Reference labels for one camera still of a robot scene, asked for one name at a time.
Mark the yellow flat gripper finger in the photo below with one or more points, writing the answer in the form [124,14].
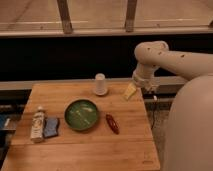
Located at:
[129,91]

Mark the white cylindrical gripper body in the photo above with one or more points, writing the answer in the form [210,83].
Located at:
[143,82]

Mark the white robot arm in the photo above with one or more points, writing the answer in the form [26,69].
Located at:
[189,133]

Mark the white paper cup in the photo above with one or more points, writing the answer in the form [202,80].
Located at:
[100,86]

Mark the red chili pepper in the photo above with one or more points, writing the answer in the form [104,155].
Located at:
[112,123]

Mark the green round bowl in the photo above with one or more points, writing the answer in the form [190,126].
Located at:
[81,115]

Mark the wooden cutting board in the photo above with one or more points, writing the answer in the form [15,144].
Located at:
[97,149]

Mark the blue sponge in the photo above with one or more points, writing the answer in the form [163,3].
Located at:
[51,127]

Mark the white bottle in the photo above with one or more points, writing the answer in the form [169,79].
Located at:
[37,127]

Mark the grey metal rail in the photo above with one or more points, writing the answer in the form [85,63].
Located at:
[166,85]

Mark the right metal post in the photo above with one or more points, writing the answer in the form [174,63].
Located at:
[130,15]

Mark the metal post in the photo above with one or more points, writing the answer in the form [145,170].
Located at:
[130,15]
[65,17]

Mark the left metal post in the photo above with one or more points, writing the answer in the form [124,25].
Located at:
[65,17]

